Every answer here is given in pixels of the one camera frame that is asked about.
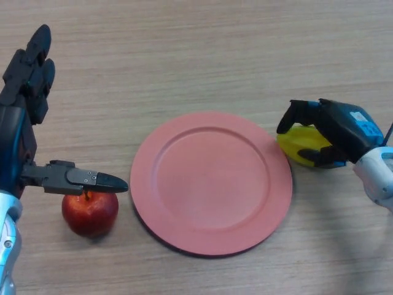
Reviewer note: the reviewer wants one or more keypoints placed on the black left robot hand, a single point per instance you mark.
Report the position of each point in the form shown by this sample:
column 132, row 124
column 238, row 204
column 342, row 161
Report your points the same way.
column 13, row 141

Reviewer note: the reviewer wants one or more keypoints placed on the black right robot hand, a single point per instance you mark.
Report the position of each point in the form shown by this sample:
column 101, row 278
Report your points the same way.
column 344, row 126

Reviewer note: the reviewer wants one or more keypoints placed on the yellow starfruit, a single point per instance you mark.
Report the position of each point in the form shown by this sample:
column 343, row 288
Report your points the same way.
column 302, row 139

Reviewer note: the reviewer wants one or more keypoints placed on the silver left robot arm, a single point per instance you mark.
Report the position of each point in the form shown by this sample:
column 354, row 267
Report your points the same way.
column 7, row 246

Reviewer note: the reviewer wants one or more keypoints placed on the pink round plate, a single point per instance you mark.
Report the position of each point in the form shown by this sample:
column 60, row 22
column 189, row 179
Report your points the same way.
column 212, row 184

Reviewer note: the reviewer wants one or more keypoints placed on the red apple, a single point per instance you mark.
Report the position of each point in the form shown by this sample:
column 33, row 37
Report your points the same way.
column 90, row 218

